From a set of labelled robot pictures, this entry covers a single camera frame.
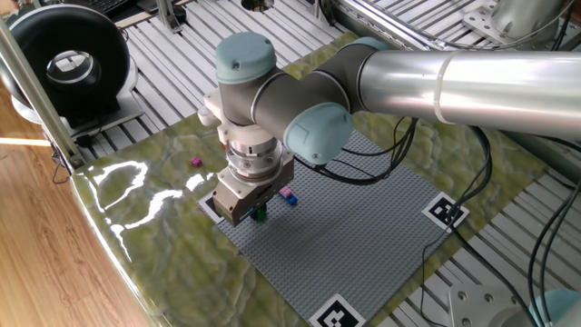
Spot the aluminium frame post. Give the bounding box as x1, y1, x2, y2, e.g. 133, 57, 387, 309
0, 15, 86, 170

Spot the thin black cable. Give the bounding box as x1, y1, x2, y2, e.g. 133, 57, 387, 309
418, 220, 458, 327

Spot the silver robot mounting plate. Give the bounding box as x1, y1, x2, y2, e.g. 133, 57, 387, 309
447, 282, 532, 327

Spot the black keyboard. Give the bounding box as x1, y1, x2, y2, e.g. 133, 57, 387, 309
85, 0, 131, 14

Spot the grey Lego baseplate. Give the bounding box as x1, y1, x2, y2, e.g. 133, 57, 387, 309
198, 129, 471, 327

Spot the black white fiducial marker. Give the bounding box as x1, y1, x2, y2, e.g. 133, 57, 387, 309
198, 193, 226, 224
308, 292, 367, 327
421, 191, 471, 234

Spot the black round ring device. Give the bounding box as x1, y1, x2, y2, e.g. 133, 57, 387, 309
0, 3, 146, 137

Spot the silver Schunk gripper body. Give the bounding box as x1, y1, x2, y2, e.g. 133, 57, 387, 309
211, 152, 296, 227

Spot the thick black cable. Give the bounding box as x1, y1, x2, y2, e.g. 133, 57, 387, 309
448, 125, 541, 327

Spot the metal bracket stand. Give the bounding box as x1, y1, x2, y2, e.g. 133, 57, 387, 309
156, 0, 187, 34

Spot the green marble pattern mat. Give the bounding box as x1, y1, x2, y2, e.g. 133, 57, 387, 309
70, 31, 550, 327

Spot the black gripper cable green plug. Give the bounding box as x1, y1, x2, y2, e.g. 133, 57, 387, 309
292, 116, 419, 186

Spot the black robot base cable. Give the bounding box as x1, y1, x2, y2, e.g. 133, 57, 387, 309
526, 179, 581, 327

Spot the grey cylindrical pedestal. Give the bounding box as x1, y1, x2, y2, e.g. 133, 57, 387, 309
462, 0, 562, 46

